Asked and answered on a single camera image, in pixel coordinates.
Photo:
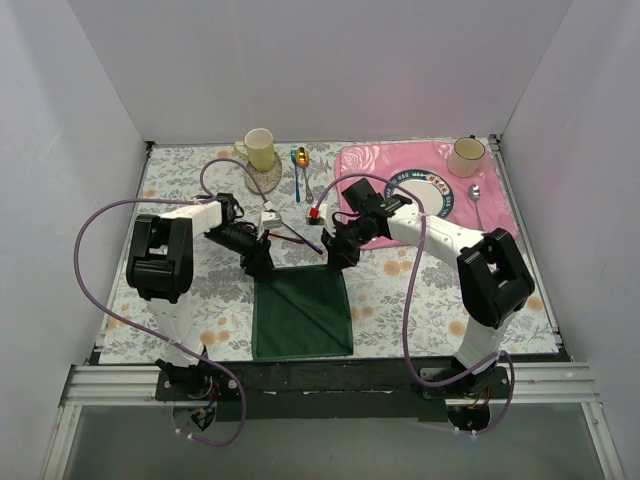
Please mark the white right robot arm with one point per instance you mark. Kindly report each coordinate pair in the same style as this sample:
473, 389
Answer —
494, 280

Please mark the speckled round coaster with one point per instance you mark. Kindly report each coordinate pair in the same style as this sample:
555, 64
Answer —
263, 181

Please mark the dark green cloth napkin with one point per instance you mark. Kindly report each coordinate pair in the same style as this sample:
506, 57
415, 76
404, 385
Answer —
301, 313

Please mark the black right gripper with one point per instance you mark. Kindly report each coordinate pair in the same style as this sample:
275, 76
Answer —
338, 245

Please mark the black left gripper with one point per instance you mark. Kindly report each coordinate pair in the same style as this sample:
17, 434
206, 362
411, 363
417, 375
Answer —
258, 252

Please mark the gold rainbow spoon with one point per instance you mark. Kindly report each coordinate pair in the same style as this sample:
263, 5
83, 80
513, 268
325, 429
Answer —
303, 161

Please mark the aluminium frame rail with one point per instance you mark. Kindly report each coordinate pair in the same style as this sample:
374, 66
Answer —
535, 383

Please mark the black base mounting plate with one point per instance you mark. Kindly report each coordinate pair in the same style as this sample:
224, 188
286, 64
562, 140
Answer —
326, 389

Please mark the blue handled spoon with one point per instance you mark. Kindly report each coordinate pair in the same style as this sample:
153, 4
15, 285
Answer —
294, 153

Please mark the silver spoon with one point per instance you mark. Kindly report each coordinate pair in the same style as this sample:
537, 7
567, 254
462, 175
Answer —
474, 194

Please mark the cream enamel mug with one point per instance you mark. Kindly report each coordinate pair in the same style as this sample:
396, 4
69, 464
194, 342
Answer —
466, 156

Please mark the yellow-green mug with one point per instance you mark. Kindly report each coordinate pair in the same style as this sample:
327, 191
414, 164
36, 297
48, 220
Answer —
257, 148

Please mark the pink rose placemat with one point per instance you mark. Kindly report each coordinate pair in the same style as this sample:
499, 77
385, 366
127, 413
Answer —
456, 181

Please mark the white plate blue rim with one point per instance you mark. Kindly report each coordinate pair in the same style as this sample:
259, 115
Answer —
435, 193

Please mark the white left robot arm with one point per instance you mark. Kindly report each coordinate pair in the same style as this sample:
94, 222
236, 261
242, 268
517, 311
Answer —
160, 267

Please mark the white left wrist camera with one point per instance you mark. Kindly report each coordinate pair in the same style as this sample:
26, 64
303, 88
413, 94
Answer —
270, 219

